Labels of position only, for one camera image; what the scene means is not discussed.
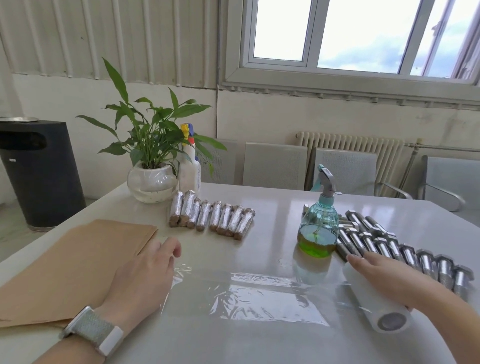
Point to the person's right hand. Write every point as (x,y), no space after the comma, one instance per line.
(393,279)

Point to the person's left hand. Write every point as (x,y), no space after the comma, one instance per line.
(138,279)

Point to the person's left fingers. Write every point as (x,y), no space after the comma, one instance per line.
(169,246)

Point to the person's right fingers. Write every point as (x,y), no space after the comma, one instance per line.
(362,259)

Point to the clear plastic wrap roll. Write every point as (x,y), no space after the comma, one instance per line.
(375,303)

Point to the person's right forearm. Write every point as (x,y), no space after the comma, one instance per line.
(450,322)

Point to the person's left forearm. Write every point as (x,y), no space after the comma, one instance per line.
(71,352)

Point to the row of bare steel bolts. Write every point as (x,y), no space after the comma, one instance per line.
(412,257)

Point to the teal spray bottle green liquid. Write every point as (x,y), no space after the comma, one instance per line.
(318,228)

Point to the row of foil-wrapped bolts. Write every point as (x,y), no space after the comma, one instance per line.
(215,217)

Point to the round glass vase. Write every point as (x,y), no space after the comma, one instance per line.
(152,185)

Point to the white spray bottle yellow trigger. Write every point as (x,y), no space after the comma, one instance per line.
(189,168)

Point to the grey perforated metal chair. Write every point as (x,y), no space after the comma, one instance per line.
(348,172)
(275,165)
(450,180)
(223,161)

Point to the brown paper sheets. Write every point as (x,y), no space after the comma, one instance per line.
(71,266)

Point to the white grey wristwatch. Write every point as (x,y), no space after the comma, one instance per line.
(93,330)

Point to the green leafy plant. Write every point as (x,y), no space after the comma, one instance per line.
(150,131)

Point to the cream radiator pipe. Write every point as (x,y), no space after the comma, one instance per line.
(442,145)

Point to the black trash bin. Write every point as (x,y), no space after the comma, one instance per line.
(41,172)

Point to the white framed window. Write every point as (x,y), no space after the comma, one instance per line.
(356,41)

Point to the cream wall radiator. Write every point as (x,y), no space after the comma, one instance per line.
(348,141)

